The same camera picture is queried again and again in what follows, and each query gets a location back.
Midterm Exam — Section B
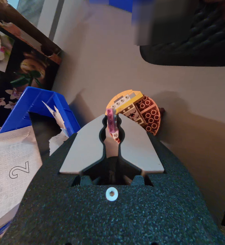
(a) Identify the torn white paper bag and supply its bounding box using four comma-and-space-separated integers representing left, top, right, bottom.
41, 100, 70, 157

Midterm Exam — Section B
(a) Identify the black mesh chair seat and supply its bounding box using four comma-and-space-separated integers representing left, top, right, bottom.
139, 0, 225, 67

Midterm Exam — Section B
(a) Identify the orchid print lego box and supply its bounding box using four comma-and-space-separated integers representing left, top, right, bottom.
0, 0, 64, 127

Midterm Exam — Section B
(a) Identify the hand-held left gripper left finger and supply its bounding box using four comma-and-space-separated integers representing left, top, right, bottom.
59, 114, 107, 174

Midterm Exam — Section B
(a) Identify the lego flower pot model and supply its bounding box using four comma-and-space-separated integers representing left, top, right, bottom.
106, 90, 166, 137

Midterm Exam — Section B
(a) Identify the pink and white lego piece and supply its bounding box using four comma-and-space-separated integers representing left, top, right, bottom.
106, 108, 122, 143

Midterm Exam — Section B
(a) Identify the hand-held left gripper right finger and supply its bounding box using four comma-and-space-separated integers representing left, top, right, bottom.
118, 114, 165, 176

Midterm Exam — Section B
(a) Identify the white dotted paper bag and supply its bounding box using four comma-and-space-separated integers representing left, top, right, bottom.
0, 125, 43, 235

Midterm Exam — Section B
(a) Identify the blue plastic bin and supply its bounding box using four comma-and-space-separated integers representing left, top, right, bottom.
0, 86, 81, 240
89, 0, 153, 13

